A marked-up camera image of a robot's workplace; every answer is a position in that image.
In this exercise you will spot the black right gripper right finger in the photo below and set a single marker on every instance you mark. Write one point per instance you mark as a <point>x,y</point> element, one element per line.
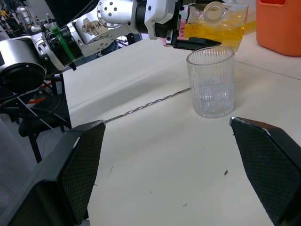
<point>270,169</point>

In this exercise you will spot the long twisted metal spoon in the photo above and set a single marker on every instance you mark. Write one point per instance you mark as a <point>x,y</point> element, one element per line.
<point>145,106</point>

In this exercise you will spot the silver robot body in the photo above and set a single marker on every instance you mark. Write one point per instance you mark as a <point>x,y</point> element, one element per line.
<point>26,16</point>

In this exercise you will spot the black chair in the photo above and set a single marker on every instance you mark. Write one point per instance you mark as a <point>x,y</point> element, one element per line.
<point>44,117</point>

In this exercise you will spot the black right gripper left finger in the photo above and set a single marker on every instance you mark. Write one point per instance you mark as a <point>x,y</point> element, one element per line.
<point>70,174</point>

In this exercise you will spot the ribbed clear drinking glass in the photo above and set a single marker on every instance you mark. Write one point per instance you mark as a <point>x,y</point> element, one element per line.
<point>211,89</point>

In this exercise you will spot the square glass bottle yellow liquid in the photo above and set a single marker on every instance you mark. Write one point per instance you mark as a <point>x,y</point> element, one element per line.
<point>211,30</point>

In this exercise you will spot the orange juice bottle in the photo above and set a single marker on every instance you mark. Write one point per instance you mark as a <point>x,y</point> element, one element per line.
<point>279,26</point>

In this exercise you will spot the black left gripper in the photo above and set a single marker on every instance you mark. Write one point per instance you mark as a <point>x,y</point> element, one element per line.
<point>177,28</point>

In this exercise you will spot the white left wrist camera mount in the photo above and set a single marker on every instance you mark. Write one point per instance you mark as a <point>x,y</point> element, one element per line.
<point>157,14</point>

